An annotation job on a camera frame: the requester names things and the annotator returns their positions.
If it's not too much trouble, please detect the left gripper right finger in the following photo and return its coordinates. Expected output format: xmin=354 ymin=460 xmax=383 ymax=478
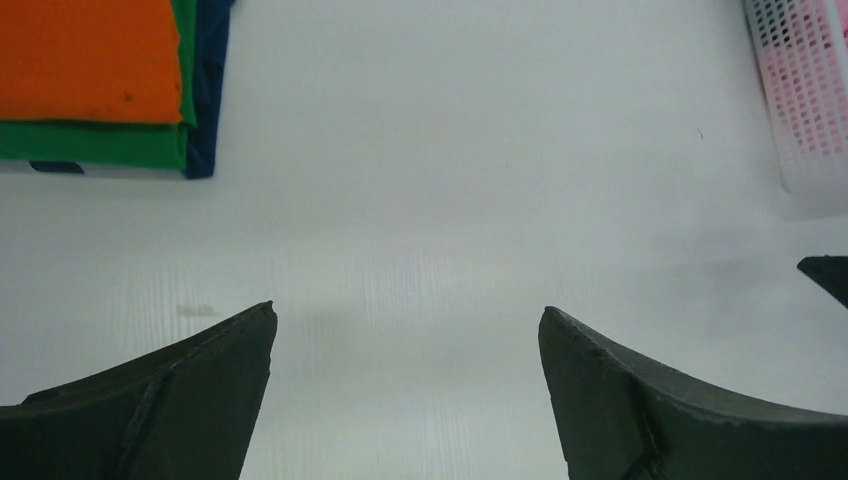
xmin=538 ymin=307 xmax=847 ymax=479

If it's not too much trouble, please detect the white plastic basket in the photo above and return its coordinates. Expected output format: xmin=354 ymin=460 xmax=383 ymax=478
xmin=744 ymin=0 xmax=847 ymax=213

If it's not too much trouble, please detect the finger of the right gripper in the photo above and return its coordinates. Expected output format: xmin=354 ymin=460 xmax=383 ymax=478
xmin=797 ymin=255 xmax=848 ymax=308

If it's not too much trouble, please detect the folded green t shirt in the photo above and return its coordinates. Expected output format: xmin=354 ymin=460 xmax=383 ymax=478
xmin=1 ymin=1 xmax=197 ymax=170

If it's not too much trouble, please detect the folded blue t shirt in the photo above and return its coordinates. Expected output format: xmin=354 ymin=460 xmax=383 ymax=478
xmin=1 ymin=1 xmax=233 ymax=180

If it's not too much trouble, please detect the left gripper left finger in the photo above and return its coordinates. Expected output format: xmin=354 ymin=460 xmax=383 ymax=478
xmin=1 ymin=302 xmax=278 ymax=479

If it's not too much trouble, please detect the orange t shirt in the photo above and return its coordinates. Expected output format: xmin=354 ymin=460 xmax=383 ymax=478
xmin=1 ymin=1 xmax=183 ymax=124

